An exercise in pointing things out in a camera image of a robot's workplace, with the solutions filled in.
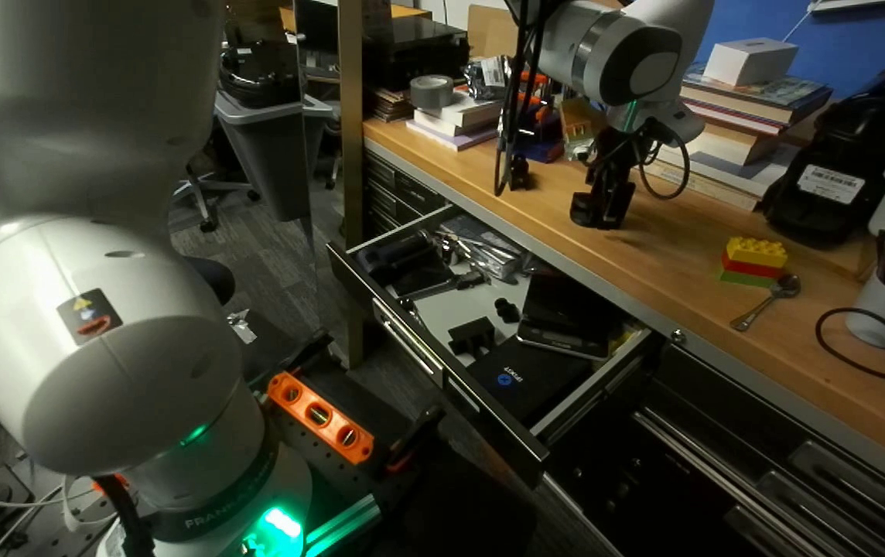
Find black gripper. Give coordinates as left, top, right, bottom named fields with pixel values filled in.
left=570, top=127, right=638, bottom=228

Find small black block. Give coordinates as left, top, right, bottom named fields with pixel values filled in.
left=494, top=297, right=518, bottom=322

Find metal drawer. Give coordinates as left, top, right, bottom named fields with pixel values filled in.
left=329, top=204, right=652, bottom=484

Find black plastic bracket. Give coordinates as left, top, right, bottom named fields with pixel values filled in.
left=448, top=319, right=494, bottom=359

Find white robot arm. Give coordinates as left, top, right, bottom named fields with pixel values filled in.
left=0, top=0, right=312, bottom=557

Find stack of books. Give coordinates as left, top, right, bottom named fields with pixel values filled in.
left=680, top=71, right=832, bottom=197

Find stacked toy bricks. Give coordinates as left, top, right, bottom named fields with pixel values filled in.
left=716, top=234, right=789, bottom=286

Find black box blue logo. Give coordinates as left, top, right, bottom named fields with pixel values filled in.
left=466, top=342, right=600, bottom=427

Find white box on books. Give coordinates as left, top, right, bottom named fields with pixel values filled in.
left=701, top=38, right=796, bottom=88

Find metal spoon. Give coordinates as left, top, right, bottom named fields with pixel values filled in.
left=730, top=273, right=801, bottom=330

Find grey tape roll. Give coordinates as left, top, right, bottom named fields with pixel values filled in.
left=407, top=73, right=455, bottom=111

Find black label printer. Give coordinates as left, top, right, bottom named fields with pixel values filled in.
left=757, top=73, right=885, bottom=248

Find grey waste bin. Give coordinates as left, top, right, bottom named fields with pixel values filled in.
left=213, top=93, right=335, bottom=220

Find black cable loop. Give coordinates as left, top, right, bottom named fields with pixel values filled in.
left=814, top=302, right=885, bottom=385

